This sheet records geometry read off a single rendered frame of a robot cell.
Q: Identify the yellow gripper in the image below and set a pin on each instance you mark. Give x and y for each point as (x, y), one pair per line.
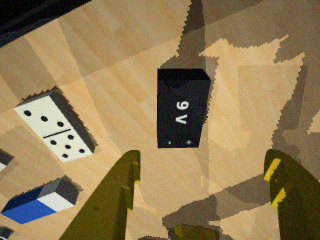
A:
(294, 192)

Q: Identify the black 9v battery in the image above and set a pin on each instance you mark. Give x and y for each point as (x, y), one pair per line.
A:
(182, 96)

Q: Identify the white domino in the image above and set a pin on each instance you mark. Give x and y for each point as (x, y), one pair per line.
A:
(4, 161)
(53, 123)

